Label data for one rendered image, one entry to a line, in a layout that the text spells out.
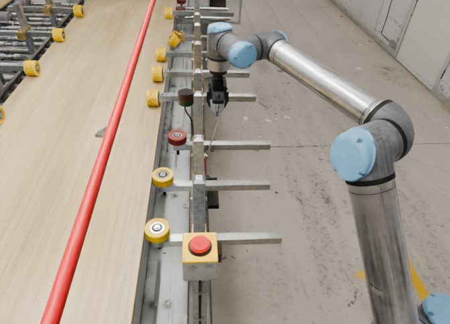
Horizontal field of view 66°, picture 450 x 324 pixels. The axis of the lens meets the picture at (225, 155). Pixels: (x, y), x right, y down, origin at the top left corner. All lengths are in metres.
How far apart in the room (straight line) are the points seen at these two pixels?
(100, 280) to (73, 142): 0.67
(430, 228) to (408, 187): 0.39
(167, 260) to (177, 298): 0.16
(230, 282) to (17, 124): 1.35
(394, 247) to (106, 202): 0.89
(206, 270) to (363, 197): 0.41
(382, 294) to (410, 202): 1.90
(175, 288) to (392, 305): 0.72
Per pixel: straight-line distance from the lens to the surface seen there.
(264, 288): 2.09
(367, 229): 0.92
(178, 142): 1.48
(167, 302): 1.32
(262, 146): 1.55
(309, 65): 1.13
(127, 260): 1.10
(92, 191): 0.23
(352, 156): 0.84
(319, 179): 2.75
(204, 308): 0.89
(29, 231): 1.26
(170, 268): 1.40
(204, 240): 0.71
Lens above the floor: 1.80
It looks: 40 degrees down
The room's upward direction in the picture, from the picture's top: 3 degrees clockwise
